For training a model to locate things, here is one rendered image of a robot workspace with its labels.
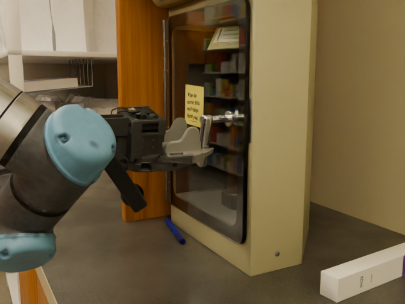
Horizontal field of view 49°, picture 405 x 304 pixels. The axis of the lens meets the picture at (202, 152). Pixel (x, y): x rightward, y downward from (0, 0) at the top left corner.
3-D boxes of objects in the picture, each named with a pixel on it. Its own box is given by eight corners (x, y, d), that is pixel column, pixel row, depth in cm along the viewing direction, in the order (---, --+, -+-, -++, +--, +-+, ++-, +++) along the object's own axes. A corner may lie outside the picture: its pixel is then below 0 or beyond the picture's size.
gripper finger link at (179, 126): (211, 119, 74) (160, 122, 69) (207, 152, 76) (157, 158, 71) (200, 113, 76) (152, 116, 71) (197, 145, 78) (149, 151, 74)
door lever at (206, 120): (226, 166, 76) (219, 160, 79) (234, 113, 73) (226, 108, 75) (199, 169, 74) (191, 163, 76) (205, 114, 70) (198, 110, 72)
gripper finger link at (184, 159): (196, 160, 68) (140, 163, 65) (195, 169, 69) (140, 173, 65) (185, 148, 72) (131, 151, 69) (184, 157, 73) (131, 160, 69)
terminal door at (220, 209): (170, 202, 101) (168, 17, 94) (246, 247, 74) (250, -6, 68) (167, 202, 100) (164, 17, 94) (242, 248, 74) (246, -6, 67)
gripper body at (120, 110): (172, 120, 65) (88, 124, 59) (167, 174, 68) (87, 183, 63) (152, 105, 71) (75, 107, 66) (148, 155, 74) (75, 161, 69)
